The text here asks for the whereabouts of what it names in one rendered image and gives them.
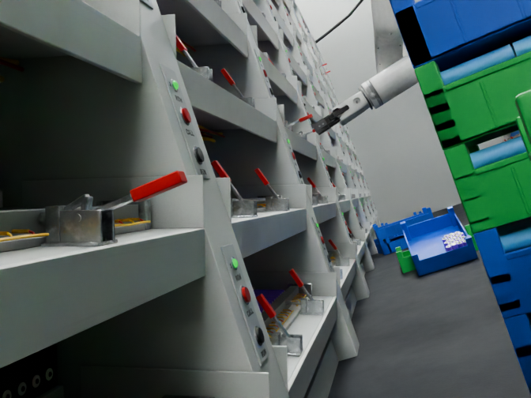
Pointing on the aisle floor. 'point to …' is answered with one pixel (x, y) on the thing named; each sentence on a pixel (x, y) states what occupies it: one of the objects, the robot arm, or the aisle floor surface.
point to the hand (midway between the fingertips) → (321, 126)
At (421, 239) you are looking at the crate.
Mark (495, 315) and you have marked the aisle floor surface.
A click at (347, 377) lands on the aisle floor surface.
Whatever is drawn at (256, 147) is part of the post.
